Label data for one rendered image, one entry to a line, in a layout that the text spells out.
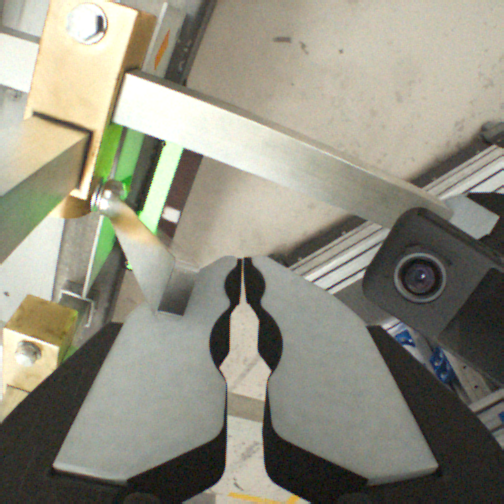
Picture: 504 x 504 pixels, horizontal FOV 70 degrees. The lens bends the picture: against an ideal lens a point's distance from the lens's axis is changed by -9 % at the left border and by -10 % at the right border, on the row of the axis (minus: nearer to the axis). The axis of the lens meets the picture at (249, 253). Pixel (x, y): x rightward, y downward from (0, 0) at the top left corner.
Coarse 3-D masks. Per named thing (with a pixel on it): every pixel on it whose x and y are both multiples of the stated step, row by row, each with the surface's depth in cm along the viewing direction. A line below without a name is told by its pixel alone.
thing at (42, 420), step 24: (96, 336) 8; (72, 360) 8; (96, 360) 8; (48, 384) 7; (72, 384) 7; (24, 408) 6; (48, 408) 7; (72, 408) 7; (0, 432) 6; (24, 432) 6; (48, 432) 6; (0, 456) 6; (24, 456) 6; (48, 456) 6; (0, 480) 5; (24, 480) 5; (48, 480) 5; (72, 480) 5
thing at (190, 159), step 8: (184, 152) 39; (192, 152) 39; (184, 160) 39; (192, 160) 39; (184, 168) 40; (192, 168) 40; (176, 176) 40; (184, 176) 40; (192, 176) 40; (176, 184) 41; (184, 184) 41; (176, 192) 41; (184, 192) 41; (168, 200) 42; (176, 200) 42; (184, 200) 42; (168, 208) 42; (176, 208) 42; (168, 216) 42; (176, 216) 42; (160, 224) 43; (168, 224) 43; (168, 232) 43
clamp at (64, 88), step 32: (64, 0) 18; (96, 0) 18; (64, 32) 19; (128, 32) 19; (64, 64) 19; (96, 64) 20; (128, 64) 21; (32, 96) 20; (64, 96) 20; (96, 96) 20; (96, 128) 21; (96, 160) 22
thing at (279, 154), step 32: (0, 32) 19; (0, 64) 20; (32, 64) 20; (128, 96) 21; (160, 96) 22; (192, 96) 22; (160, 128) 22; (192, 128) 23; (224, 128) 23; (256, 128) 23; (288, 128) 25; (224, 160) 24; (256, 160) 24; (288, 160) 24; (320, 160) 24; (352, 160) 25; (320, 192) 25; (352, 192) 25; (384, 192) 25; (416, 192) 25; (384, 224) 26
